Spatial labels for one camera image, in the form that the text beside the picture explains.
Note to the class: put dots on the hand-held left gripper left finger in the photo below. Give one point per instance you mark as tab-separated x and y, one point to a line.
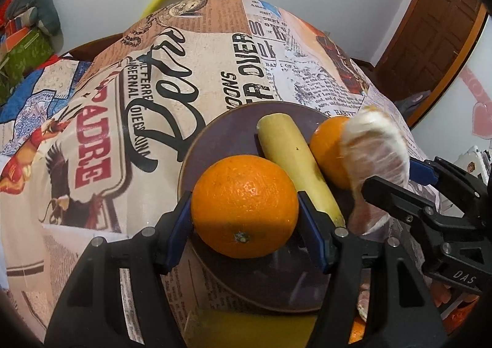
180	225

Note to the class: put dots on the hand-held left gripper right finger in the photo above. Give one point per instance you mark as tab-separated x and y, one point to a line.
312	234

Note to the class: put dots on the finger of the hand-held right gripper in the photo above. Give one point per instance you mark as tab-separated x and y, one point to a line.
421	170
399	204

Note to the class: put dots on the peeled orange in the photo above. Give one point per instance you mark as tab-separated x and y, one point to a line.
376	148

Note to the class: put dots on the large whole orange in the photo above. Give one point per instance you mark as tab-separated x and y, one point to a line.
244	202

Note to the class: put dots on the dark round plate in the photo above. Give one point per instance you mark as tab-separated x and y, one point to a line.
226	129

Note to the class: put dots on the person's right hand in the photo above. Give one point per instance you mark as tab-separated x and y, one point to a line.
457	300

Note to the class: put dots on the white appliance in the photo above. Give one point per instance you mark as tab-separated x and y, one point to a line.
474	163

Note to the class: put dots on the grey cloth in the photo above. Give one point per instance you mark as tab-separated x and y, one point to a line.
415	104

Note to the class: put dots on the small whole orange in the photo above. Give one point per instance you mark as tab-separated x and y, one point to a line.
326	152

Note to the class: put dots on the yellow banana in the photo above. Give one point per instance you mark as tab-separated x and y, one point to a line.
288	152

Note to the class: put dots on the yellow flat object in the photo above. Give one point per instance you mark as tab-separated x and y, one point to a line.
250	328

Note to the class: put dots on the printed newspaper-pattern tablecloth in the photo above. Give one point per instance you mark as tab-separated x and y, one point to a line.
127	121

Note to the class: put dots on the brown wooden door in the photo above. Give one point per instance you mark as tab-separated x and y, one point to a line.
430	25

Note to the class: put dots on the green patterned bag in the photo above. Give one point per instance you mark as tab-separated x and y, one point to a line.
23	56

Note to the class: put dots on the grey stuffed toy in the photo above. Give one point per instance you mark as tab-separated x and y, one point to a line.
36	11

